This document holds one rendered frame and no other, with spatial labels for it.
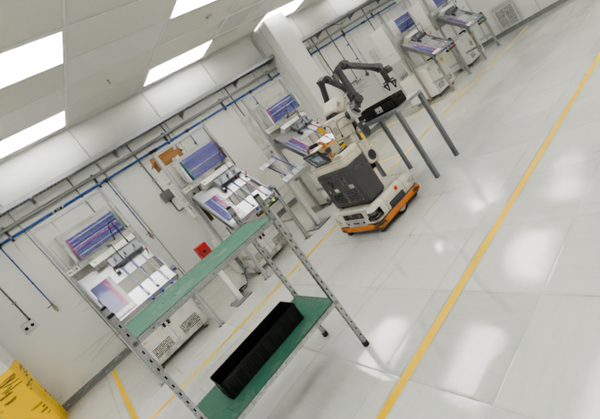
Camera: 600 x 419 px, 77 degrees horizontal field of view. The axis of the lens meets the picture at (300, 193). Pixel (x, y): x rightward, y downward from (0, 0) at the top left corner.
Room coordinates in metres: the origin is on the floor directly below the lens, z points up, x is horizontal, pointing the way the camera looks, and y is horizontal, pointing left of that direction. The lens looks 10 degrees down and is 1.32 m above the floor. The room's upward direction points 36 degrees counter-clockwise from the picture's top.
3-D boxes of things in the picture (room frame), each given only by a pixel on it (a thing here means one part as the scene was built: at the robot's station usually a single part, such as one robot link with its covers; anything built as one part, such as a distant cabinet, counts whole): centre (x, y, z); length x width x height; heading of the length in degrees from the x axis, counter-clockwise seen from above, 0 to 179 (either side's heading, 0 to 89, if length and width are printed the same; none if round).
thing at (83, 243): (4.14, 2.11, 0.95); 1.35 x 0.82 x 1.90; 31
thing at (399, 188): (3.61, -0.56, 0.16); 0.67 x 0.64 x 0.25; 119
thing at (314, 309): (1.97, 0.68, 0.55); 0.91 x 0.46 x 1.10; 121
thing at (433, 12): (8.23, -4.65, 0.95); 1.36 x 0.82 x 1.90; 31
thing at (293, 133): (5.48, -0.48, 0.65); 1.01 x 0.73 x 1.29; 31
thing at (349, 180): (3.57, -0.48, 0.59); 0.55 x 0.34 x 0.83; 29
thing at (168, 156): (5.00, 1.00, 1.82); 0.68 x 0.30 x 0.20; 121
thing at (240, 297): (4.10, 1.23, 0.39); 0.24 x 0.24 x 0.78; 31
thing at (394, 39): (7.49, -3.40, 0.95); 1.36 x 0.82 x 1.90; 31
